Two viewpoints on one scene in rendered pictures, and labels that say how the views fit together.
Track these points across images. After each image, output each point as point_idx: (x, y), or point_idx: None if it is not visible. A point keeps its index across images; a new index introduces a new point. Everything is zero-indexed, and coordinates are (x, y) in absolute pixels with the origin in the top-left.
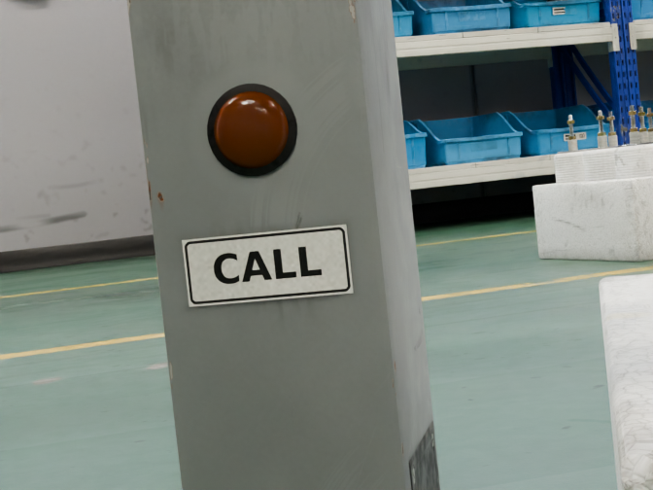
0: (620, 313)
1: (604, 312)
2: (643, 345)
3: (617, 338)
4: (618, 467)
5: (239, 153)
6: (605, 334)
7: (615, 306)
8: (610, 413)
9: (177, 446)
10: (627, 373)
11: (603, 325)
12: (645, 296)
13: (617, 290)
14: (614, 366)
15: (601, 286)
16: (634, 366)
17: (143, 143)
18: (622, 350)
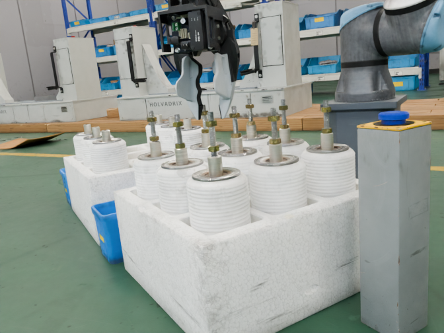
0: (285, 217)
1: (279, 222)
2: (324, 203)
3: (319, 207)
4: (357, 210)
5: None
6: (308, 213)
7: (274, 221)
8: (222, 286)
9: (429, 221)
10: (349, 197)
11: (292, 219)
12: (253, 224)
13: (239, 232)
14: (342, 201)
15: (223, 240)
16: (343, 199)
17: (430, 158)
18: (330, 203)
